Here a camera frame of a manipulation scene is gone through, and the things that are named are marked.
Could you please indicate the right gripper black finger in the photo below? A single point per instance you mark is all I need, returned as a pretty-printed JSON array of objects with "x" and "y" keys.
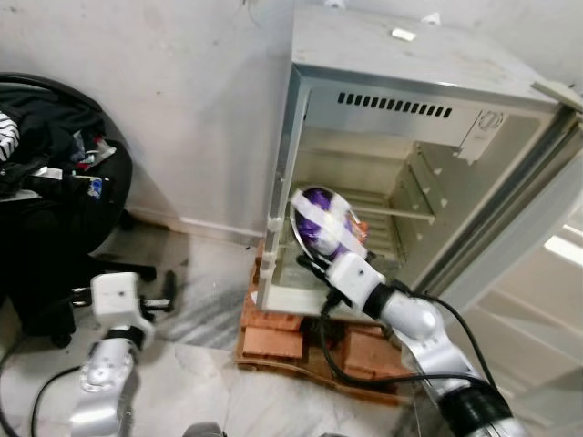
[{"x": 307, "y": 262}]

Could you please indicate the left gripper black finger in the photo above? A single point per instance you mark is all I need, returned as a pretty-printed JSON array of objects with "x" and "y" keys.
[{"x": 171, "y": 286}]

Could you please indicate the taped plate with purple packet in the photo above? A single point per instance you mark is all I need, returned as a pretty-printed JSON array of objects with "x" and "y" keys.
[{"x": 328, "y": 223}]

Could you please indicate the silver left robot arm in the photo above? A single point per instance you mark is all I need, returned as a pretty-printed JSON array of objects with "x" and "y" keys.
[{"x": 105, "y": 378}]

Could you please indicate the white mini fridge cabinet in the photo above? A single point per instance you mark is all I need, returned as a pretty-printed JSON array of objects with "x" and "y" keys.
[{"x": 410, "y": 64}]

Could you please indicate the black office chair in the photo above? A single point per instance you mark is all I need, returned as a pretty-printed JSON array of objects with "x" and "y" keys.
[{"x": 137, "y": 282}]

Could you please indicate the red clay brick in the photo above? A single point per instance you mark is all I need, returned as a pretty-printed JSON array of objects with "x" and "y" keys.
[
  {"x": 271, "y": 332},
  {"x": 375, "y": 353}
]

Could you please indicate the brown cardboard sheet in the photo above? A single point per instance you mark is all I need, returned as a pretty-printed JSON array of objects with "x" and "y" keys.
[{"x": 273, "y": 371}]

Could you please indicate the small blue white packet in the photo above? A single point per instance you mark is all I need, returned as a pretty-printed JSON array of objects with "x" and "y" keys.
[{"x": 96, "y": 187}]

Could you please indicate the dark grey robot knee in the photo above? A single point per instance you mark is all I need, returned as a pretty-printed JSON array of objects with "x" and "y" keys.
[{"x": 204, "y": 430}]

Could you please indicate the black white striped cloth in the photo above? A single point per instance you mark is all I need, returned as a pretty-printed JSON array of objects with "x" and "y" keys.
[{"x": 7, "y": 137}]

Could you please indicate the small white block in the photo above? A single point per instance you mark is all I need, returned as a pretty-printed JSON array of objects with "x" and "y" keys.
[{"x": 404, "y": 35}]

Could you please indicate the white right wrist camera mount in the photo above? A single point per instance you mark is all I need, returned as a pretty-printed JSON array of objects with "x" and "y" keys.
[{"x": 357, "y": 278}]

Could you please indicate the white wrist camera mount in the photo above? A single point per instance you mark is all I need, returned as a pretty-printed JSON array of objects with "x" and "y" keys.
[
  {"x": 117, "y": 296},
  {"x": 357, "y": 278}
]

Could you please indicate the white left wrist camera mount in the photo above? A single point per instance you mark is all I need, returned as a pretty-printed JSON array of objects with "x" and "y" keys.
[{"x": 117, "y": 296}]

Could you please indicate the white wall clip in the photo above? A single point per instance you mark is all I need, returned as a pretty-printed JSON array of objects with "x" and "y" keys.
[
  {"x": 432, "y": 18},
  {"x": 335, "y": 4}
]

